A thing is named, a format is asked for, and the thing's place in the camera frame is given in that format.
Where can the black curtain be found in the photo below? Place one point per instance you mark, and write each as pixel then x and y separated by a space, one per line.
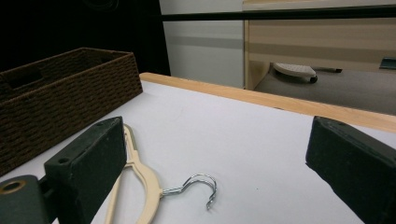
pixel 77 25

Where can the dark blue object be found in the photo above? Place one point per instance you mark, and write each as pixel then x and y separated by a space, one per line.
pixel 388 63

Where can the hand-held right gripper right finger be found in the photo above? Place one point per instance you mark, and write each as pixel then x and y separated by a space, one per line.
pixel 355 161

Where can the beige plastic clothes hanger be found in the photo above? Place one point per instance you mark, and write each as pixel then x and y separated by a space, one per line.
pixel 150 182

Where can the dark brown woven basket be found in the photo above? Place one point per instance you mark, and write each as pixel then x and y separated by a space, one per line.
pixel 62 99

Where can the black horizontal bar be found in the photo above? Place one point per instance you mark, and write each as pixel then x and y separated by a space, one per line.
pixel 280 14

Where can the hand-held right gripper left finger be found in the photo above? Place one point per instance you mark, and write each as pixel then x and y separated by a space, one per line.
pixel 90 161

